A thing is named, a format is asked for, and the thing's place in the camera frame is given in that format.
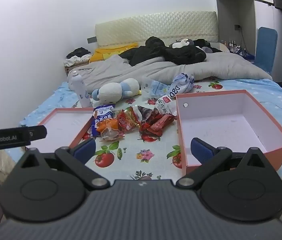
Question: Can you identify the cream quilted headboard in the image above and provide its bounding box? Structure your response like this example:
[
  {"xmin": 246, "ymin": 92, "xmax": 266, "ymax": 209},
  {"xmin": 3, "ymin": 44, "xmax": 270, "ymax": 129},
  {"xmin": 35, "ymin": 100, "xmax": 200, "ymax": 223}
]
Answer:
[{"xmin": 95, "ymin": 11, "xmax": 219, "ymax": 53}]

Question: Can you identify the dark clear snack packet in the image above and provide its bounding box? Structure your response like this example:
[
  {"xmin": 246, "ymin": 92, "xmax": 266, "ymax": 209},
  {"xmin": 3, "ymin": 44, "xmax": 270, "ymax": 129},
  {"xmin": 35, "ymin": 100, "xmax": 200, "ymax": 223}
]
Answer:
[{"xmin": 136, "ymin": 105, "xmax": 162, "ymax": 131}]

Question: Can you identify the white wardrobe cabinet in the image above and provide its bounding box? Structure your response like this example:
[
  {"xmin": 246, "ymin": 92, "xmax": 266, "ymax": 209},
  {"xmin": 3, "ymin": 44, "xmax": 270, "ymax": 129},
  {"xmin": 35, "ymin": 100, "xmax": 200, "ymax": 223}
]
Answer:
[{"xmin": 213, "ymin": 0, "xmax": 275, "ymax": 53}]

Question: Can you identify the small red snack packet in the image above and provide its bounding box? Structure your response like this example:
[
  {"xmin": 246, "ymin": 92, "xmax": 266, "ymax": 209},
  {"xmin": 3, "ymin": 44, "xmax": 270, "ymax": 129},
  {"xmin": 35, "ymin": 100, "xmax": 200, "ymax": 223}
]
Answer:
[
  {"xmin": 147, "ymin": 124, "xmax": 167, "ymax": 137},
  {"xmin": 153, "ymin": 114, "xmax": 176, "ymax": 128}
]

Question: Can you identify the white spray bottle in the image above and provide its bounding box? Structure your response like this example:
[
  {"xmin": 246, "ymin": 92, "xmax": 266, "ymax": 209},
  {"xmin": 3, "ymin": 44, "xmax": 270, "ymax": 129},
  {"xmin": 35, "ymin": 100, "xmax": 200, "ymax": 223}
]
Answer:
[{"xmin": 68, "ymin": 70, "xmax": 92, "ymax": 108}]

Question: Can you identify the blue chair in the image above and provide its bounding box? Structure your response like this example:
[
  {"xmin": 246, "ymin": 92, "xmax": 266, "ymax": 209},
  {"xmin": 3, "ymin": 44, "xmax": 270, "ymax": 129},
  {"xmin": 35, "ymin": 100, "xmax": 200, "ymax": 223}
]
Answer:
[{"xmin": 254, "ymin": 26, "xmax": 278, "ymax": 74}]

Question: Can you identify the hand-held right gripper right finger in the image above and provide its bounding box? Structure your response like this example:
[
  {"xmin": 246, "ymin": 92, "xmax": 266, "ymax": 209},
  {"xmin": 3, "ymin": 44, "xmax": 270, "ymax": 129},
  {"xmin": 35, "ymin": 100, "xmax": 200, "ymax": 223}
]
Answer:
[{"xmin": 176, "ymin": 137, "xmax": 272, "ymax": 190}]

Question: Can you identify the blue white snack packet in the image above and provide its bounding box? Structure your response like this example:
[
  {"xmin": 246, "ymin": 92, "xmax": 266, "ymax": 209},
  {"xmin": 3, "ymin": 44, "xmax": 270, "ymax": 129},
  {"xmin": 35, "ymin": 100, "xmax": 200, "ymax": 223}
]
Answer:
[{"xmin": 90, "ymin": 105, "xmax": 115, "ymax": 138}]

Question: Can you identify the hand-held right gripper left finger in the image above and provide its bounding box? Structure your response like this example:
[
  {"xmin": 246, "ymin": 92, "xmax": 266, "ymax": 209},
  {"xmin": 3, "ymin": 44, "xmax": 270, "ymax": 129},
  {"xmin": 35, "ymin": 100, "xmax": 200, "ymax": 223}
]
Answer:
[{"xmin": 14, "ymin": 138, "xmax": 112, "ymax": 191}]

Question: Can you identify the white red-label snack packet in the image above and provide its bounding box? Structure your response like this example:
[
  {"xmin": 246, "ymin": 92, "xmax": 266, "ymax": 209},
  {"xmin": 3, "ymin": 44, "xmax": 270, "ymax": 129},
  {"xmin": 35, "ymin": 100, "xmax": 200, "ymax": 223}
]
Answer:
[{"xmin": 155, "ymin": 95, "xmax": 177, "ymax": 117}]

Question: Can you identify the blue white plastic bag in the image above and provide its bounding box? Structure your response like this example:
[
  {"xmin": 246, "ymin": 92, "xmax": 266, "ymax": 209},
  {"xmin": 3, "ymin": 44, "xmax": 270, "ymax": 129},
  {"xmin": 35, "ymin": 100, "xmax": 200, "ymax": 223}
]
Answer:
[{"xmin": 167, "ymin": 73, "xmax": 195, "ymax": 100}]

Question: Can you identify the white blue plush toy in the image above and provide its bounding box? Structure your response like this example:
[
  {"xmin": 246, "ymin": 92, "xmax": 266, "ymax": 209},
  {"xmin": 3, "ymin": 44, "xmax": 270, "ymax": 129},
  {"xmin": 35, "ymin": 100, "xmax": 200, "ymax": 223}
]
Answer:
[{"xmin": 91, "ymin": 78, "xmax": 142, "ymax": 106}]

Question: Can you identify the pink box lid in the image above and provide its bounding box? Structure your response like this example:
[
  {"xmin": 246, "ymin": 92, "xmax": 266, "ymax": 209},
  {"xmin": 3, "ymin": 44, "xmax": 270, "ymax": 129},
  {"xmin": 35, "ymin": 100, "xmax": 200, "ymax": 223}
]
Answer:
[{"xmin": 32, "ymin": 107, "xmax": 98, "ymax": 155}]

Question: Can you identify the small clear snack packet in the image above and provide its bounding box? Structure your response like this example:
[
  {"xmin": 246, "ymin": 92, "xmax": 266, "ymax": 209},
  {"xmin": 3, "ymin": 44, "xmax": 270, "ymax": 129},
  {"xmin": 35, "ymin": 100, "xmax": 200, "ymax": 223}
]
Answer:
[{"xmin": 100, "ymin": 128, "xmax": 126, "ymax": 141}]

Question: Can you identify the grey duvet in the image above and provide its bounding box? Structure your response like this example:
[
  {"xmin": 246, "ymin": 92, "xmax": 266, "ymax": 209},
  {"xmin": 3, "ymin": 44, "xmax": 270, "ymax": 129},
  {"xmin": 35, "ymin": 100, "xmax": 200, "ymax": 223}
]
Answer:
[{"xmin": 67, "ymin": 52, "xmax": 273, "ymax": 92}]

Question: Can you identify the floral printed sheet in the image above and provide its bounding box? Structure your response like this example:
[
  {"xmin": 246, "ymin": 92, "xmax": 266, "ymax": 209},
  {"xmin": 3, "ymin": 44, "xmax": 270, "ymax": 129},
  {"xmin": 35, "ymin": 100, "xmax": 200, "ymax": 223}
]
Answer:
[{"xmin": 62, "ymin": 76, "xmax": 232, "ymax": 181}]

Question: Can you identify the black white plush toy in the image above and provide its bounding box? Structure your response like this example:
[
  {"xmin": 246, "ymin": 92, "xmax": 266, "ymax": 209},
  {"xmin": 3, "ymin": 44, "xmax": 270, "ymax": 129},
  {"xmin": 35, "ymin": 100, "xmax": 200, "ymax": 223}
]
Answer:
[{"xmin": 168, "ymin": 38, "xmax": 195, "ymax": 49}]

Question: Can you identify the pile of clothes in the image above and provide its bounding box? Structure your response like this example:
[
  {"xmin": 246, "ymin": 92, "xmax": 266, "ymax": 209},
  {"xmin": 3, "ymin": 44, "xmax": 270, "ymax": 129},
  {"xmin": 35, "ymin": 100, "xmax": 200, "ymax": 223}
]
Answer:
[{"xmin": 65, "ymin": 47, "xmax": 93, "ymax": 67}]

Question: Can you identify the black jacket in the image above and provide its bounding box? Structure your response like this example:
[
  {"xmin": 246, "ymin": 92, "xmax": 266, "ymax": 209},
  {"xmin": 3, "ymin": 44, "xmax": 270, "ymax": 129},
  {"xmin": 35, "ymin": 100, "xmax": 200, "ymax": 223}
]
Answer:
[{"xmin": 118, "ymin": 36, "xmax": 208, "ymax": 67}]

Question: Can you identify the clear blue-print plastic bag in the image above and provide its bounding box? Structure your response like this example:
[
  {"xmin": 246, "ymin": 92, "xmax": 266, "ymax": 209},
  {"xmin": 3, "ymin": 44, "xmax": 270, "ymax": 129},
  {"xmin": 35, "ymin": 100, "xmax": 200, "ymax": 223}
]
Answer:
[{"xmin": 141, "ymin": 76, "xmax": 171, "ymax": 101}]

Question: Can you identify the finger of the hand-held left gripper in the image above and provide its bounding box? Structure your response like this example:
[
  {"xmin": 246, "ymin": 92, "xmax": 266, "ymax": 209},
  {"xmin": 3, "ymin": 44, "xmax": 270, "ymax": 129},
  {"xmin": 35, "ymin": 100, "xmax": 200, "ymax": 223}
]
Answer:
[{"xmin": 28, "ymin": 125, "xmax": 48, "ymax": 142}]

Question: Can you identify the yellow cloth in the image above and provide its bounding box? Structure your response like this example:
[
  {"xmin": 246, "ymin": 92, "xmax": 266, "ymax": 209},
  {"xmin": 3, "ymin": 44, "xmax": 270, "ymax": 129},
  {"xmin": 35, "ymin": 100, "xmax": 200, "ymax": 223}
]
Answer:
[{"xmin": 88, "ymin": 43, "xmax": 139, "ymax": 64}]

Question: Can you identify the row of small bottles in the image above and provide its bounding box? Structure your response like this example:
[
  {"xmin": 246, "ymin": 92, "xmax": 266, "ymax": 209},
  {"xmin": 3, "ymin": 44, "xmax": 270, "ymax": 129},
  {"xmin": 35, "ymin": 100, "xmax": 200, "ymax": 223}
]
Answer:
[{"xmin": 220, "ymin": 39, "xmax": 249, "ymax": 56}]

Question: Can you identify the pink cardboard box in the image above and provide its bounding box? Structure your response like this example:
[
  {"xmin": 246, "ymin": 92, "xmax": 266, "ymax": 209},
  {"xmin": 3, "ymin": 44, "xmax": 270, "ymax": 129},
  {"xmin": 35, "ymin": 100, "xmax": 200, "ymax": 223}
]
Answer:
[{"xmin": 175, "ymin": 89, "xmax": 282, "ymax": 176}]

